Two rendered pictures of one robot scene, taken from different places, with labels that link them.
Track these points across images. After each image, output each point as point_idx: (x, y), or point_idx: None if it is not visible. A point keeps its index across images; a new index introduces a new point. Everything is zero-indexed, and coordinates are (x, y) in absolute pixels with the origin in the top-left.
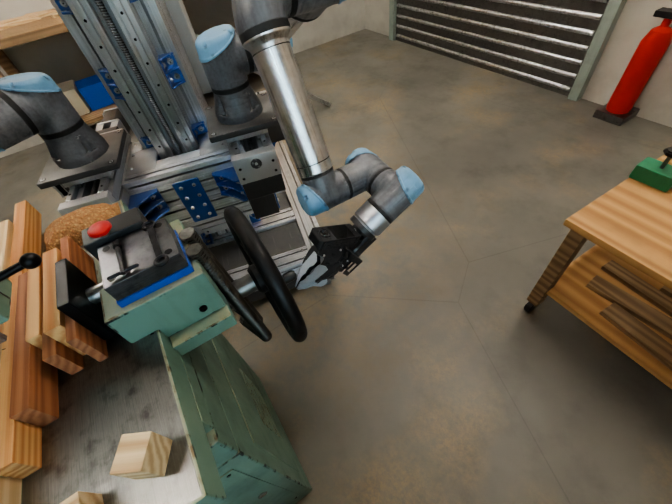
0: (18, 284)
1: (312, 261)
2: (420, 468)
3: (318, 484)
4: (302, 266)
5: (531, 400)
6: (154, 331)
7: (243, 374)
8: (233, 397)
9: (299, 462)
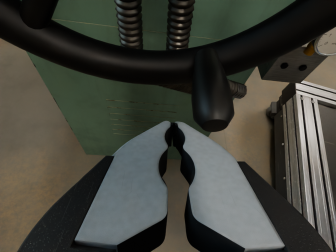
0: None
1: (215, 198)
2: (15, 250)
3: (85, 160)
4: (224, 153)
5: None
6: None
7: (173, 110)
8: (94, 15)
9: (108, 155)
